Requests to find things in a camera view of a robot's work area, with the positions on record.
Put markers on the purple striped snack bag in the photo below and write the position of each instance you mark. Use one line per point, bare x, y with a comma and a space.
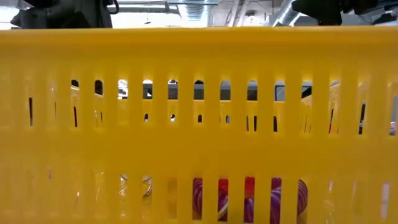
275, 205

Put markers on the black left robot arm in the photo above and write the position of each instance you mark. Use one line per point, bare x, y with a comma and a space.
62, 14

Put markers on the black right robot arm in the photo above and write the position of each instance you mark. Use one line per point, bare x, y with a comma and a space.
326, 11

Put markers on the yellow plastic basket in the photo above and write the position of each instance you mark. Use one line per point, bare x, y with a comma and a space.
199, 149

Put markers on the red plastic basket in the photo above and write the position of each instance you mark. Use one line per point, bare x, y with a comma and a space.
331, 124

